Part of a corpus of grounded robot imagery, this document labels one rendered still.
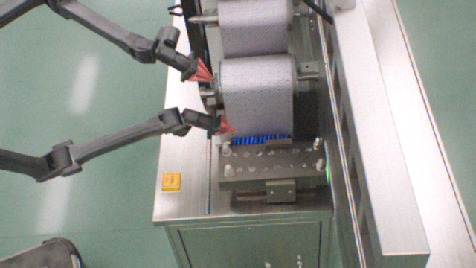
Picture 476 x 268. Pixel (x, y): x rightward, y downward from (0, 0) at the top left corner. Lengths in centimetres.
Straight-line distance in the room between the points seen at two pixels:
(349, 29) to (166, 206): 97
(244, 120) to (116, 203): 147
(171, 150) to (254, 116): 43
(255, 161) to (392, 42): 60
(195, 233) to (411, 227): 114
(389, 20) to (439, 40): 227
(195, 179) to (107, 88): 195
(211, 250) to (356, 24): 112
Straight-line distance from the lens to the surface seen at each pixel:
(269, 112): 184
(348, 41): 132
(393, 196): 103
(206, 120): 185
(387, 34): 169
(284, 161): 185
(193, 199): 195
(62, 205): 327
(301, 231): 200
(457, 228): 127
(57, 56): 425
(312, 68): 179
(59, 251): 281
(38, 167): 181
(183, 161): 206
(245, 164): 185
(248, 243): 206
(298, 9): 194
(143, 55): 176
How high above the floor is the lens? 249
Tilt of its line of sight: 50 degrees down
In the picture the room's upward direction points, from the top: 9 degrees counter-clockwise
